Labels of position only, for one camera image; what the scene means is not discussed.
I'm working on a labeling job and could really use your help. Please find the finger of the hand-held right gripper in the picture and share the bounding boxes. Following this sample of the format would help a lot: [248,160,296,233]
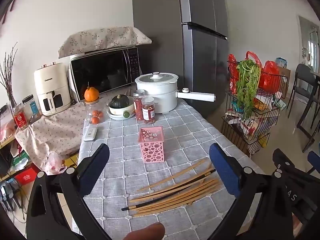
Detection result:
[272,148,298,181]
[307,150,320,173]

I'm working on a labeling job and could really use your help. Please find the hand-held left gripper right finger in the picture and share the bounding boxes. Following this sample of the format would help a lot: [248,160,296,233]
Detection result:
[207,142,293,240]

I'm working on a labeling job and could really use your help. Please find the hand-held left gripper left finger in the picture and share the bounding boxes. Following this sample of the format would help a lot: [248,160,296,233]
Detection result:
[26,143,110,240]

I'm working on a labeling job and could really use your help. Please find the pile of wooden chopsticks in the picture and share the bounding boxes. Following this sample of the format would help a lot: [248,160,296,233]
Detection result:
[129,159,223,217]

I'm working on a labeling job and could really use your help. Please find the black chopstick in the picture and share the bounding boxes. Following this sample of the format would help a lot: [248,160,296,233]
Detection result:
[122,169,217,211]

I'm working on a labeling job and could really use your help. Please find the pink perforated utensil holder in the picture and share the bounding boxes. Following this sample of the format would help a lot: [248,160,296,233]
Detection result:
[137,126,166,164]

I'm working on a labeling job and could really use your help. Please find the white remote control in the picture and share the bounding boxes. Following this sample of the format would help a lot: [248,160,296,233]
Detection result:
[84,127,98,141]

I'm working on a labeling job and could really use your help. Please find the pink plastic bag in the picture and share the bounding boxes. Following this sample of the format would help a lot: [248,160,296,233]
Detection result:
[46,152,67,175]

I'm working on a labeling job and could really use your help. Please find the floral cabinet cloth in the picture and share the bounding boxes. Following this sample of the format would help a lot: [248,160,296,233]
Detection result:
[14,89,137,175]

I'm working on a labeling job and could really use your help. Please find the grey checked tablecloth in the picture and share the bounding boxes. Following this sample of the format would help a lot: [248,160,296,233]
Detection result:
[72,97,265,240]

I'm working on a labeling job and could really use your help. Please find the white bowl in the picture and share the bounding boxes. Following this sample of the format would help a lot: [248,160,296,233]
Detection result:
[107,96,135,120]

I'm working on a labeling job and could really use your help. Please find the red box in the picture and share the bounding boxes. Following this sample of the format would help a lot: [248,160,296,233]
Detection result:
[15,166,40,185]

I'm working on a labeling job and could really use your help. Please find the black chair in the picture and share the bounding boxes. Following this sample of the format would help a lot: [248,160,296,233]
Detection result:
[287,64,320,153]

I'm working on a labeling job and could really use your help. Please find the green squash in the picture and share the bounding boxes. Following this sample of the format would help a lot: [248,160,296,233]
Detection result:
[111,94,130,108]

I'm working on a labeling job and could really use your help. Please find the large orange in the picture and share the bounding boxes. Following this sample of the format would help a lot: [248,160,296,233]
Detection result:
[84,86,100,102]

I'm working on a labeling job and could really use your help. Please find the tall red spice jar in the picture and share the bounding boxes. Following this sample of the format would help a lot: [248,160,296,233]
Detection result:
[132,89,146,120]

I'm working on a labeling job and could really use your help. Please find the short red spice jar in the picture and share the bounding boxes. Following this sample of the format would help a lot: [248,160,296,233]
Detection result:
[141,97,155,124]

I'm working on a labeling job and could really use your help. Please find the green leafy vegetables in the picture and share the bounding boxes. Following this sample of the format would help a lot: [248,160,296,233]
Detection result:
[236,59,262,120]

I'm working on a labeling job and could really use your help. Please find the red plastic bag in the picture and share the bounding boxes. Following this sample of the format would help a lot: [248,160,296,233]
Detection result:
[227,51,263,94]
[258,60,280,93]

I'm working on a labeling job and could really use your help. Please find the black lidded jar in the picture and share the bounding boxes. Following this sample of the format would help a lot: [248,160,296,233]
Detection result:
[22,94,42,121]

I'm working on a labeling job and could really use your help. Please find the cardboard box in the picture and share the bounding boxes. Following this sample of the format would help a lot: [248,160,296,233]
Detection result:
[276,57,292,98]

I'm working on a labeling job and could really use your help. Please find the glass jar with red label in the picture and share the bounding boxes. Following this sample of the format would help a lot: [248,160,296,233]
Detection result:
[12,104,28,130]

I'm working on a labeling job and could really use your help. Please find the cream air fryer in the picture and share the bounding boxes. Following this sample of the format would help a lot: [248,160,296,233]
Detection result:
[34,62,71,116]

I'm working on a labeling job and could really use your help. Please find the black microwave oven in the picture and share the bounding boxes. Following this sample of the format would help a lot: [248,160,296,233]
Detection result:
[69,47,142,102]

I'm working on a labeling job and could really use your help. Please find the white electric cooking pot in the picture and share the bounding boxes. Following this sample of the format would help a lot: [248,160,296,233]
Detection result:
[135,72,216,114]

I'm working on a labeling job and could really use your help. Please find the grey refrigerator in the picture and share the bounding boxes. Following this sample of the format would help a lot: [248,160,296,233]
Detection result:
[132,0,229,120]

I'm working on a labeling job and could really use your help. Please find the white door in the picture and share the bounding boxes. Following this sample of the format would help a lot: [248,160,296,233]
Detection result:
[297,16,320,68]

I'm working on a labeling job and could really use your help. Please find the bare dry branches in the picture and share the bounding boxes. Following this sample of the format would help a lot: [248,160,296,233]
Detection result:
[0,42,18,105]

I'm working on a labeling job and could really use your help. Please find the floral microwave cover cloth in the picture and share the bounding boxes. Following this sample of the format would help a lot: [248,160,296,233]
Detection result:
[58,26,152,58]

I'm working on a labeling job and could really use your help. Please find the black wire rack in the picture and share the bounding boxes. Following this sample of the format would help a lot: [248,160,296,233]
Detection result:
[220,54,288,155]

